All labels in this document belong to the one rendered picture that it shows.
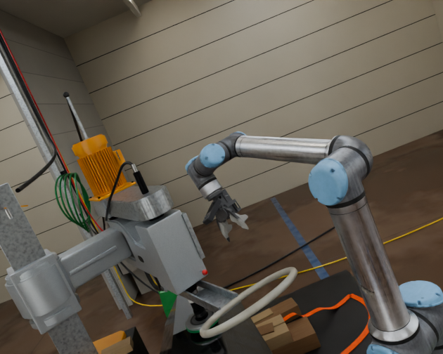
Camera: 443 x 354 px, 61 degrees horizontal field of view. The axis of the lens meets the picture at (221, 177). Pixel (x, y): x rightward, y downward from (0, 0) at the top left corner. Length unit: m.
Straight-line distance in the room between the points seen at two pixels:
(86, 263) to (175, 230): 0.77
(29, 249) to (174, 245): 0.91
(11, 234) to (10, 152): 5.34
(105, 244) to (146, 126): 4.53
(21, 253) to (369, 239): 2.00
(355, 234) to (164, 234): 1.19
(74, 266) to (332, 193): 1.92
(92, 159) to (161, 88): 4.44
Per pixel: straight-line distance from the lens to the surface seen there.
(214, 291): 2.11
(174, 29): 7.00
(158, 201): 1.99
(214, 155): 1.44
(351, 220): 1.10
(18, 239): 2.54
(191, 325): 2.34
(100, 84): 7.13
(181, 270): 2.12
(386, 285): 1.22
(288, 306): 3.58
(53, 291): 2.53
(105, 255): 2.64
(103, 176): 2.60
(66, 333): 2.69
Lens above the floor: 2.03
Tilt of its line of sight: 11 degrees down
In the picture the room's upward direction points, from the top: 22 degrees counter-clockwise
